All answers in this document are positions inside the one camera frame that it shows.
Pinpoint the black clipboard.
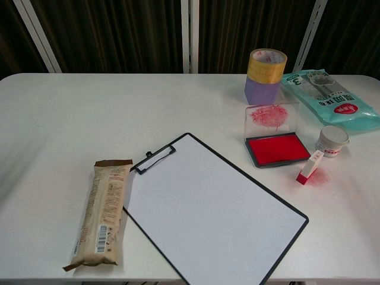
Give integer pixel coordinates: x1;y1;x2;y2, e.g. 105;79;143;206
122;132;309;285

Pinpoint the red ink pad clear lid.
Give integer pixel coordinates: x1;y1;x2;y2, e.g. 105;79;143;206
243;100;311;169

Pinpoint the red white stamp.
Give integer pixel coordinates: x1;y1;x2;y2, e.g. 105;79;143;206
296;150;324;185

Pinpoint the white paper sheet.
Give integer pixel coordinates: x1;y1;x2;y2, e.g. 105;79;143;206
123;134;307;284

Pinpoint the small white jar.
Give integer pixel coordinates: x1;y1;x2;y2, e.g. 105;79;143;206
315;125;351;159

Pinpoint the brown snack package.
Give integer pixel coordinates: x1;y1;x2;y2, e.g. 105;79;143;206
62;159;134;272

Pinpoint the white frame post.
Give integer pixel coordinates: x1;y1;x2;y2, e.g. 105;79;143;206
13;0;62;74
180;0;199;74
292;0;329;74

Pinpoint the dark curtain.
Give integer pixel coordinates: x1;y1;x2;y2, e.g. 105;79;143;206
0;0;380;81

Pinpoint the yellow tape roll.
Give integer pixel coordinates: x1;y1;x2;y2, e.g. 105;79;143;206
247;49;288;84

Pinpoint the teal cloth package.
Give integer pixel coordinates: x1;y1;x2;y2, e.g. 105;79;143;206
280;69;380;132

